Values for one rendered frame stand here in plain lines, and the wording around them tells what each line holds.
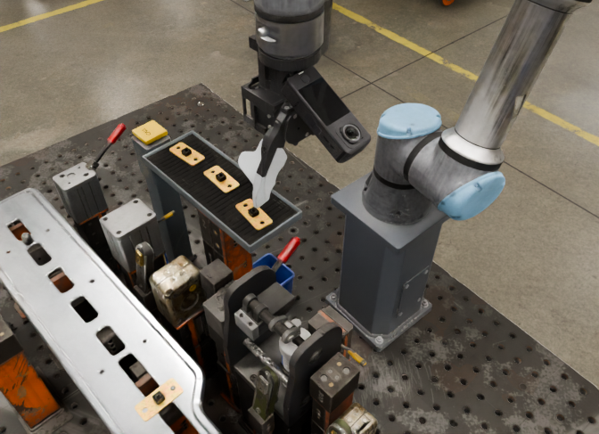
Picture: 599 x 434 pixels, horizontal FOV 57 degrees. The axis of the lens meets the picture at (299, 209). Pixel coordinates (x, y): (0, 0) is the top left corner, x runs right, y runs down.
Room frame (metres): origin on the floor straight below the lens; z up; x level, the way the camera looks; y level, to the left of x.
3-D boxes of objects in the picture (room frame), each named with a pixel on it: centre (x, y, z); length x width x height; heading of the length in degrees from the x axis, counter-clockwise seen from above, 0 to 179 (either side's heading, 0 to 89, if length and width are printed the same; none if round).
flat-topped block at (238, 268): (0.86, 0.17, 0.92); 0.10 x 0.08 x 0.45; 44
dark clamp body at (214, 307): (0.62, 0.13, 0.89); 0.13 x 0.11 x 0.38; 134
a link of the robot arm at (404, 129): (0.87, -0.22, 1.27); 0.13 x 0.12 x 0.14; 33
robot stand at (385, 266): (0.88, -0.21, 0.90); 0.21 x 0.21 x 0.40; 40
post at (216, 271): (0.68, 0.16, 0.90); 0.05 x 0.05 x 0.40; 44
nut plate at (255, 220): (0.77, 0.09, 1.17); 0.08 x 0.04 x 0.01; 37
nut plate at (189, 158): (0.96, 0.25, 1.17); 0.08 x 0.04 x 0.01; 48
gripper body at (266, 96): (0.58, 0.02, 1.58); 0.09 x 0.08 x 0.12; 44
